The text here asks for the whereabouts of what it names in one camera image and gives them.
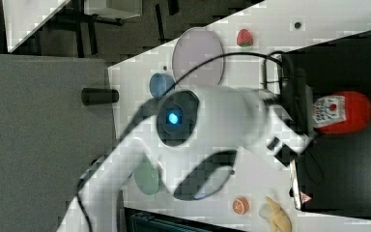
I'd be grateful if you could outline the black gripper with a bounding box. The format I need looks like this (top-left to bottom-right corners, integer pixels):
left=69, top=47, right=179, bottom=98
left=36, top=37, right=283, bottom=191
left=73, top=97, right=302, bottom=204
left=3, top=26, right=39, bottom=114
left=281, top=68, right=314, bottom=139

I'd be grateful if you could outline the red ketchup bottle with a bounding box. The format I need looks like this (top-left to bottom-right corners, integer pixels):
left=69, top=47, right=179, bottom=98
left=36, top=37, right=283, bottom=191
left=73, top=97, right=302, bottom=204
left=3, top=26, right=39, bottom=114
left=312, top=91, right=371, bottom=134

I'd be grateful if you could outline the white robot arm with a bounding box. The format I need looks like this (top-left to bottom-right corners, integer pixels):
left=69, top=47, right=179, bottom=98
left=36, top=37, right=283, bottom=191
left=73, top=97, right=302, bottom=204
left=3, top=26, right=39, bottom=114
left=56, top=85, right=311, bottom=232

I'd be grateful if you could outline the black toaster oven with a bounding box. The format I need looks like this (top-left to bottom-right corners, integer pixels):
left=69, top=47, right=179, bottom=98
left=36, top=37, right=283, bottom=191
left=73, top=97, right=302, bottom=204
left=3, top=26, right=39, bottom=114
left=281, top=30, right=371, bottom=219

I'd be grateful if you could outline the pink strawberry toy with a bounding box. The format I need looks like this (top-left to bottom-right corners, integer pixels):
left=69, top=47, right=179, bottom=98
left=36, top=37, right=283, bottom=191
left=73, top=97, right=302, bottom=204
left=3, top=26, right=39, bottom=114
left=237, top=29, right=253, bottom=47

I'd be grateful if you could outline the pink round plate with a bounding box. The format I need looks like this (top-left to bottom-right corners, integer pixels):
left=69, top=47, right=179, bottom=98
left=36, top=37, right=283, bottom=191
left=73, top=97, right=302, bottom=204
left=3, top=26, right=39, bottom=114
left=172, top=27, right=224, bottom=87

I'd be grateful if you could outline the peeled banana toy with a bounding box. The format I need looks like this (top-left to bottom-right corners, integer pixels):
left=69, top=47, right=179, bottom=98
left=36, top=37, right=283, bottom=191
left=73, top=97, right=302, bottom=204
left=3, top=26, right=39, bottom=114
left=259, top=196, right=292, bottom=232

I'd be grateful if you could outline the orange slice toy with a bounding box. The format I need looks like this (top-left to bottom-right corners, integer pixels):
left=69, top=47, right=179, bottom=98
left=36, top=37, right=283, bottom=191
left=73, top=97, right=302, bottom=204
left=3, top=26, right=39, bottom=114
left=232, top=196, right=249, bottom=215

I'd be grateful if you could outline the blue cup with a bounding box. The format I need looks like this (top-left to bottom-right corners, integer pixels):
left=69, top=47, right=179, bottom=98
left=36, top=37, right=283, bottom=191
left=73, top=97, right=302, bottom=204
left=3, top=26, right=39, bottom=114
left=149, top=73, right=175, bottom=98

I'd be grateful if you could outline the green mug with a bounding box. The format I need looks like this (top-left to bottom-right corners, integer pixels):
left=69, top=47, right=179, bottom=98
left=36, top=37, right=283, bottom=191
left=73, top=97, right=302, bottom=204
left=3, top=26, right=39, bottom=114
left=133, top=159, right=159, bottom=195

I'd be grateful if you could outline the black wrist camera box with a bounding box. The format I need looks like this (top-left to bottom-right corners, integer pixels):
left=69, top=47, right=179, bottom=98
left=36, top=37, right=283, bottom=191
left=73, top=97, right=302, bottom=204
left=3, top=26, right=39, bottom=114
left=267, top=137, right=298, bottom=167

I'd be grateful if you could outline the black cylinder post upper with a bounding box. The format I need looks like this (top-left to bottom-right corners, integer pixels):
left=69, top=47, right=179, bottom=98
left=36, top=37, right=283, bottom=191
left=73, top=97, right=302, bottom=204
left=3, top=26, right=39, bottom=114
left=81, top=88, right=120, bottom=105

